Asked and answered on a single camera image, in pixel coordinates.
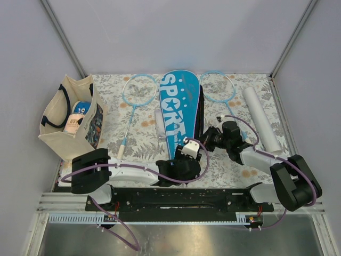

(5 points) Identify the white shuttlecock tube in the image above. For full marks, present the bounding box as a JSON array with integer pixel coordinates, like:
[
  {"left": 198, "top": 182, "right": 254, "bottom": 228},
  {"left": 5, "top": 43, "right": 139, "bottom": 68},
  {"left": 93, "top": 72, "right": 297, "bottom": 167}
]
[{"left": 242, "top": 87, "right": 282, "bottom": 155}]

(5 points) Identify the blue racket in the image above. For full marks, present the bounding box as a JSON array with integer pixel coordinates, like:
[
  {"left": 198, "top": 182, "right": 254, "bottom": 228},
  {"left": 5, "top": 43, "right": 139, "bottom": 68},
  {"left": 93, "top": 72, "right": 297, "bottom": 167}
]
[
  {"left": 199, "top": 70, "right": 251, "bottom": 142},
  {"left": 117, "top": 74, "right": 157, "bottom": 159}
]

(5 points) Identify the blue badminton racket cover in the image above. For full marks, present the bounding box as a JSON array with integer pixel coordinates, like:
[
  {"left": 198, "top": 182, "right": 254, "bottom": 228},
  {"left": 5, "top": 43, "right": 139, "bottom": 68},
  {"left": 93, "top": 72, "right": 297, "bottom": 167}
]
[{"left": 159, "top": 70, "right": 204, "bottom": 159}]

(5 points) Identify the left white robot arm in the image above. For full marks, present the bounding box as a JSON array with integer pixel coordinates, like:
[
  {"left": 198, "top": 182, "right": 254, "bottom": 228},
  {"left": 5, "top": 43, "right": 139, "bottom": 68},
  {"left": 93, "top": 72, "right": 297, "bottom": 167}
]
[{"left": 68, "top": 141, "right": 201, "bottom": 211}]

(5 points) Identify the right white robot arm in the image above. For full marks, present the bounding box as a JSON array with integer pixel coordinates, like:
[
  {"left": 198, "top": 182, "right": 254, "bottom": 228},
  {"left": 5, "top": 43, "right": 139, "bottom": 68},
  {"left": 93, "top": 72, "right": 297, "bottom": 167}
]
[{"left": 199, "top": 121, "right": 322, "bottom": 212}]

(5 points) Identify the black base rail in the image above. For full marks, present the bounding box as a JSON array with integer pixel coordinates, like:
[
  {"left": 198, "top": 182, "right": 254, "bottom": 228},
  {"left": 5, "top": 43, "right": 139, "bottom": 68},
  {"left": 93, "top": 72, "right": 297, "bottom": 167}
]
[{"left": 102, "top": 188, "right": 274, "bottom": 216}]

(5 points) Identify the white slotted cable duct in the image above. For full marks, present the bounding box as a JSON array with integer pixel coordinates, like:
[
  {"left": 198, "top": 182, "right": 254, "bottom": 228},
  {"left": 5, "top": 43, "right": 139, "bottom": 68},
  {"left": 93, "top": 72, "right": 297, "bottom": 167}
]
[{"left": 48, "top": 211, "right": 263, "bottom": 226}]

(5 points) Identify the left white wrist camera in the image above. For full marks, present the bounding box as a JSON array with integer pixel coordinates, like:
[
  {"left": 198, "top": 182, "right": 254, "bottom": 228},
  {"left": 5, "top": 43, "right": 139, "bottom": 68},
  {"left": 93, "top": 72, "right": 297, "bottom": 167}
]
[{"left": 181, "top": 137, "right": 200, "bottom": 159}]

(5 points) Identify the cream canvas tote bag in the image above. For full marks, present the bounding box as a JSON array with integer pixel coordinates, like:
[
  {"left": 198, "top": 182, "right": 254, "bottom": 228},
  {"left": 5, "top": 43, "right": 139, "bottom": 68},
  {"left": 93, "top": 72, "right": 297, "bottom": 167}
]
[{"left": 38, "top": 75, "right": 107, "bottom": 161}]

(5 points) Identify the clear plastic grip box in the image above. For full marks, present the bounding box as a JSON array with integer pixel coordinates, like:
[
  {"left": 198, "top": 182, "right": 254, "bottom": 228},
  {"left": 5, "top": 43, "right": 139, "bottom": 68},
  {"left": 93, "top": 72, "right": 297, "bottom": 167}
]
[{"left": 155, "top": 109, "right": 166, "bottom": 142}]

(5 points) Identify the floral tablecloth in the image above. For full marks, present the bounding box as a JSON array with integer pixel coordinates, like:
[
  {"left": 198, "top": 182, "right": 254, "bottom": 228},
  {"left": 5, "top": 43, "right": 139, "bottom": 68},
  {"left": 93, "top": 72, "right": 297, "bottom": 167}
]
[{"left": 93, "top": 73, "right": 291, "bottom": 188}]

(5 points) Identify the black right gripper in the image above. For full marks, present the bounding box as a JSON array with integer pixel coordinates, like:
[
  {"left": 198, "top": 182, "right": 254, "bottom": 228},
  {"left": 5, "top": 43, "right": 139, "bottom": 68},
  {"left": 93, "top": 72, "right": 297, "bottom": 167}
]
[{"left": 196, "top": 126, "right": 231, "bottom": 153}]

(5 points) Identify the blue can in bag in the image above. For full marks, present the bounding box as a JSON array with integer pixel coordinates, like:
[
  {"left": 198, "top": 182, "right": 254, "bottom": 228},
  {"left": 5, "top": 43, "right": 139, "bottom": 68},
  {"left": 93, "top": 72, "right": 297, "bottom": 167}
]
[{"left": 72, "top": 101, "right": 91, "bottom": 115}]

